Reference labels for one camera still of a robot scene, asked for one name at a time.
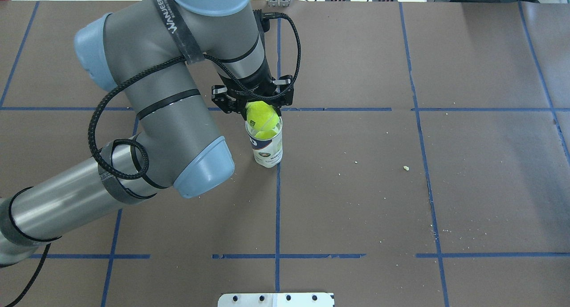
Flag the tennis ball can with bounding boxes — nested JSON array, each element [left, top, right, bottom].
[[245, 117, 283, 168]]

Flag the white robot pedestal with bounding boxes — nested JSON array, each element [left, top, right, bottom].
[[217, 292, 335, 307]]

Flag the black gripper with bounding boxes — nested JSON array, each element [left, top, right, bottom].
[[223, 62, 293, 117]]

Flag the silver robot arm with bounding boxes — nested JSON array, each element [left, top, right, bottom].
[[1, 0, 297, 268]]

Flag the yellow tennis ball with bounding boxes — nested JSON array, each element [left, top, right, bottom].
[[246, 101, 279, 140]]

